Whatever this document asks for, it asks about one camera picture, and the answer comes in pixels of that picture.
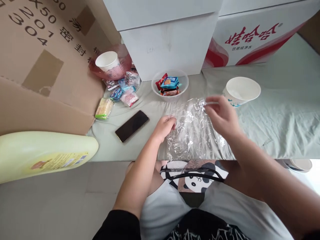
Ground person's right hand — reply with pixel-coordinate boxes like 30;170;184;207
204;94;244;141

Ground person's left hand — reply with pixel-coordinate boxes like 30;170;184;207
153;114;178;143

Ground person's right fingers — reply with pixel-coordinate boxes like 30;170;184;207
210;110;222;131

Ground person's left fingers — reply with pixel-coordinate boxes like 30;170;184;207
165;114;178;132

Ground person's right index finger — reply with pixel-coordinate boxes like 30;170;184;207
204;95;227;104

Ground clear cling film sheet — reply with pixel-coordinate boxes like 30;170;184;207
164;96;236;173

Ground white paper cup blue print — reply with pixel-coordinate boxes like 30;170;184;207
222;77;261;108

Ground orange snack packet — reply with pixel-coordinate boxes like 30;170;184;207
160;89;182;97

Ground clear plastic bowl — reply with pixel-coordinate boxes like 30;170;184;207
151;69;189;102

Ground black smartphone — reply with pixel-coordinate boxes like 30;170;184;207
115;110;150;143

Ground blue snack packet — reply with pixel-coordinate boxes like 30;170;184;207
160;76;180;89

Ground red snack packet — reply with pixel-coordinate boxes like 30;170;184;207
155;73;168;87

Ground pile of small candy packets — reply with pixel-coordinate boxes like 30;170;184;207
102;71;140;108

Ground light green cloth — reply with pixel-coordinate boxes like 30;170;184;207
86;32;320;163

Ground yellow green wafer packet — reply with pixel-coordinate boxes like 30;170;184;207
94;97;115;119

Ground white carton red print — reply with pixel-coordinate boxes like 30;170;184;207
202;0;320;69

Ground plain white carton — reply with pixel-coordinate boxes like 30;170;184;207
102;0;224;82

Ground pink ribbed glass bowl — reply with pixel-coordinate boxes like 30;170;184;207
89;44;132;81

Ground person's body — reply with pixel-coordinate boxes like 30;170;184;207
126;160;300;240

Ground white paper bowl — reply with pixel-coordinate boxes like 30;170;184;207
282;158;313;174

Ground brown cardboard piece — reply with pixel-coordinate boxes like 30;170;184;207
297;11;320;52

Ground pale yellow plastic jug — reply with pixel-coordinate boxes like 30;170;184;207
0;131;99;184

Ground large brown cardboard box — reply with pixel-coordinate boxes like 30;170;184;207
0;0;123;137

